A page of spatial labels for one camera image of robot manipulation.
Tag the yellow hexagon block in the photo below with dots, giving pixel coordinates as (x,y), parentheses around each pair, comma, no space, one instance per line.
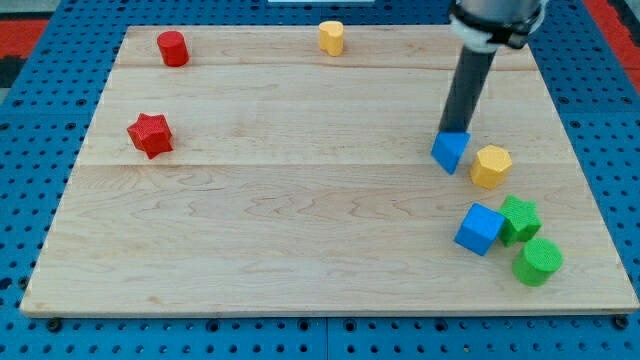
(490,167)

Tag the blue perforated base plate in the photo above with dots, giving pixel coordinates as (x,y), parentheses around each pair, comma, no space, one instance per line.
(55,59)

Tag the blue triangle block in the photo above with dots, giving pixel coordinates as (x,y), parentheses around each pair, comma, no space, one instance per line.
(448,148)

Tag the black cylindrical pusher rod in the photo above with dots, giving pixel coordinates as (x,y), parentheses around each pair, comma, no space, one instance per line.
(466,87)

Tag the green cylinder block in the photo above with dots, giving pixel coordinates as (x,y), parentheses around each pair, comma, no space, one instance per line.
(537,261)

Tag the light wooden board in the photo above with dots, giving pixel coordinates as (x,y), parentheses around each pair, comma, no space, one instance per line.
(302,184)

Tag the red cylinder block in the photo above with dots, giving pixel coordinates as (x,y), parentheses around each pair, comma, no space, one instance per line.
(173,49)

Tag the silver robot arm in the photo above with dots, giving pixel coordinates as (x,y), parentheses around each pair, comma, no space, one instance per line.
(486,25)

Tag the green star block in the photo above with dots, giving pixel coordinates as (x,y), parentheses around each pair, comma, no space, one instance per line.
(521,221)

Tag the yellow heart block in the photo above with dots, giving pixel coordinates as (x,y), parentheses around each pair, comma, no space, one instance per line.
(331,37)

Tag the blue cube block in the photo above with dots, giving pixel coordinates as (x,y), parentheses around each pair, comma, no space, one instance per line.
(479,229)

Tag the red star block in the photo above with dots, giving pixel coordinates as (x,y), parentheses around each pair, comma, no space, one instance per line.
(151,134)

